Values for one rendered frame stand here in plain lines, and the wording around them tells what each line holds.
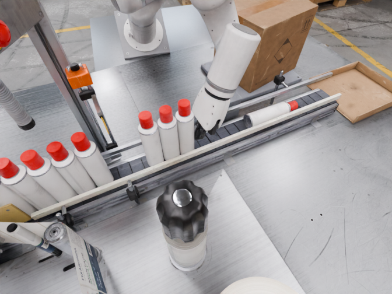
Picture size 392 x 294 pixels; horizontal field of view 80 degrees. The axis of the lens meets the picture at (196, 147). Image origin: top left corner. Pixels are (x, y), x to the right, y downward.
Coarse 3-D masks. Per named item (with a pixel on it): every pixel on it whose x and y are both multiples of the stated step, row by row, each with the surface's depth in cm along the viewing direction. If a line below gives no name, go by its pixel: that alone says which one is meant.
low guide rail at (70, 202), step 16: (336, 96) 87; (304, 112) 85; (256, 128) 78; (208, 144) 74; (224, 144) 76; (176, 160) 70; (128, 176) 66; (144, 176) 69; (96, 192) 64; (48, 208) 61
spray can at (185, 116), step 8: (184, 104) 60; (176, 112) 64; (184, 112) 61; (192, 112) 64; (184, 120) 62; (192, 120) 64; (184, 128) 64; (192, 128) 66; (184, 136) 67; (192, 136) 69; (184, 144) 70; (192, 144) 72; (184, 152) 73
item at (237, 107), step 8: (328, 72) 89; (312, 80) 86; (288, 88) 83; (296, 88) 85; (264, 96) 80; (272, 96) 81; (240, 104) 78; (248, 104) 79; (128, 144) 68; (136, 144) 68; (104, 152) 66; (112, 152) 66
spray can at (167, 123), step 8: (160, 112) 58; (168, 112) 58; (160, 120) 61; (168, 120) 60; (176, 120) 62; (160, 128) 62; (168, 128) 61; (176, 128) 63; (160, 136) 65; (168, 136) 63; (176, 136) 65; (168, 144) 66; (176, 144) 68; (168, 152) 69; (176, 152) 70
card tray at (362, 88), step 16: (352, 64) 109; (320, 80) 106; (336, 80) 106; (352, 80) 106; (368, 80) 106; (384, 80) 102; (352, 96) 100; (368, 96) 100; (384, 96) 100; (352, 112) 94; (368, 112) 89
